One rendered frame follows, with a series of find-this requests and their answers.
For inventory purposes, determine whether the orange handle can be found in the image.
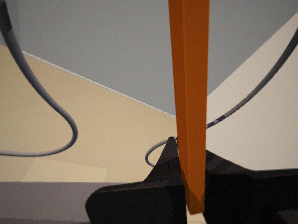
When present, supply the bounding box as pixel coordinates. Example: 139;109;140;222
168;0;209;215

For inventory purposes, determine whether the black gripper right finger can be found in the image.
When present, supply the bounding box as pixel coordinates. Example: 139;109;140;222
202;149;298;224

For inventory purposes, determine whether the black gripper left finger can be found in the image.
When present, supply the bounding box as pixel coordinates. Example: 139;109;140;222
85;137;187;224

